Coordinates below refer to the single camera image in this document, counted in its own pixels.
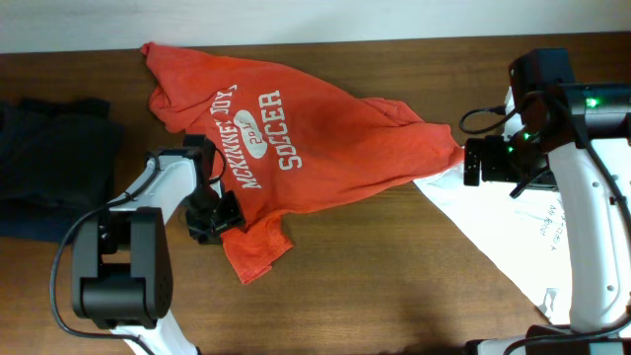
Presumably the black folded garment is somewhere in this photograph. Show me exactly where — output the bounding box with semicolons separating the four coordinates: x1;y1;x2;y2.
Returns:
18;98;123;139

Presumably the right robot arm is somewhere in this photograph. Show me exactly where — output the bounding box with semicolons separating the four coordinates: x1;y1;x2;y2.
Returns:
458;48;630;354

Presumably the red soccer t-shirt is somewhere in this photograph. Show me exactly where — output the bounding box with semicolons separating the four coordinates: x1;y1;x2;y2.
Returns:
142;42;464;284

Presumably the navy blue folded garment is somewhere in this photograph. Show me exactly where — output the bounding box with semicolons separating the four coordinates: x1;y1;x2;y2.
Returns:
1;200;81;244

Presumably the white t-shirt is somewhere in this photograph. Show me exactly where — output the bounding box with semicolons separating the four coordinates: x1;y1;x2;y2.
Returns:
412;86;576;326

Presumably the dark grey folded garment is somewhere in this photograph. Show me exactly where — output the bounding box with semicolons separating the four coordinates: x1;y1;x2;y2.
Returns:
1;102;124;208

